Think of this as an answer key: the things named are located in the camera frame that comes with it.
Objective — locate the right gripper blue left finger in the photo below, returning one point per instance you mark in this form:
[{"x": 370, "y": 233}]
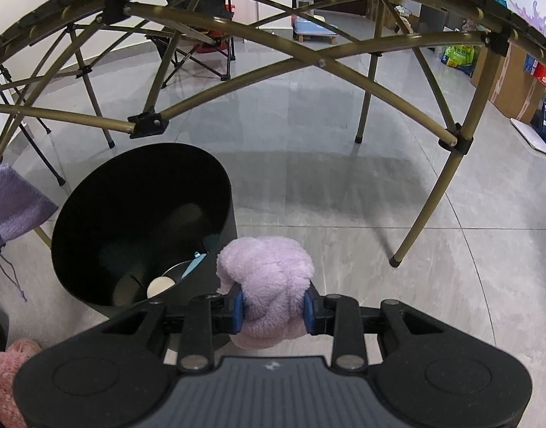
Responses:
[{"x": 206, "y": 317}]

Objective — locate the purple coral decoration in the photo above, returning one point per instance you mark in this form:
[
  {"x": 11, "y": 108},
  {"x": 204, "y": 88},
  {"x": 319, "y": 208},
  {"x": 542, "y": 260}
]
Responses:
[{"x": 533, "y": 16}]

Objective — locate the green snack bag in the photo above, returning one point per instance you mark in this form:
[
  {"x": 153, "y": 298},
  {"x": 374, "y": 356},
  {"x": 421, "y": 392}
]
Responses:
[{"x": 461, "y": 57}]

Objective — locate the lilac plush towel roll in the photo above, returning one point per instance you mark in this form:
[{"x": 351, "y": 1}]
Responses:
[{"x": 274, "y": 274}]

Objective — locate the white scale on floor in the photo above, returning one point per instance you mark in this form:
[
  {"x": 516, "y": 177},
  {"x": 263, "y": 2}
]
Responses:
[{"x": 529, "y": 135}]

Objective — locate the black trash bin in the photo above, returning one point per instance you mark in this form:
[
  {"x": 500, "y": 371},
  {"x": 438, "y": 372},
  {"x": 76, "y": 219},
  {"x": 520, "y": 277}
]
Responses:
[{"x": 141, "y": 215}]

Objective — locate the black folding chair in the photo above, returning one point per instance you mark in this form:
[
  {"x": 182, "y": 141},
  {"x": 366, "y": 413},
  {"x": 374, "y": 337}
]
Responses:
[{"x": 199, "y": 40}]

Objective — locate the pink fluffy rug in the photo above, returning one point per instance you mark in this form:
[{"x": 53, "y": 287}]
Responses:
[{"x": 10, "y": 362}]

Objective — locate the large cardboard box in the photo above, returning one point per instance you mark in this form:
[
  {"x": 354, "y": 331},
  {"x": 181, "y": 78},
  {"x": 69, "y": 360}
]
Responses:
[{"x": 514, "y": 92}]

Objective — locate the red gift box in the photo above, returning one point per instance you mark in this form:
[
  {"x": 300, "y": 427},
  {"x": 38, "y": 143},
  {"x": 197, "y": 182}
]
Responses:
[{"x": 540, "y": 73}]

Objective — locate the grey refrigerator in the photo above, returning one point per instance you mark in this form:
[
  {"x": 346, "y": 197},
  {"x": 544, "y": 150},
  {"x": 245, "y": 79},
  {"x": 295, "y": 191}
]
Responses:
[{"x": 431, "y": 20}]

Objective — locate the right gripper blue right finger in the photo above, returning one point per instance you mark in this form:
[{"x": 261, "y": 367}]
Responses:
[{"x": 340, "y": 317}]

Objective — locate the purple linen drawstring bag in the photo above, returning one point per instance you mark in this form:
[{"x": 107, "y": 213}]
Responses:
[{"x": 23, "y": 208}]

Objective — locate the blue handkerchief tissue pack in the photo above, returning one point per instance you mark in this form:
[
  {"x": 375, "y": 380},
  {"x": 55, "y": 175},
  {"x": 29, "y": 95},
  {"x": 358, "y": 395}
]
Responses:
[{"x": 198, "y": 258}]

